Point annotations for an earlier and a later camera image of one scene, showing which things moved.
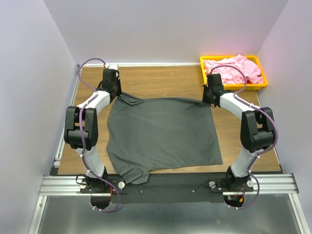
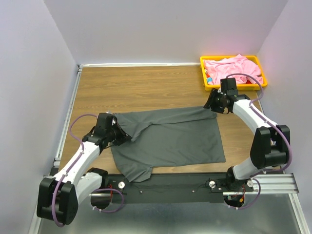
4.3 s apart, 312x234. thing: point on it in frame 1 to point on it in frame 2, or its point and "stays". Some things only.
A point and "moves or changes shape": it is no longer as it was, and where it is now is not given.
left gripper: x=119 y=92 to x=124 y=136
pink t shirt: x=232 y=75 stays
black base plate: x=157 y=188 stays
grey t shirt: x=151 y=135 moves or changes shape
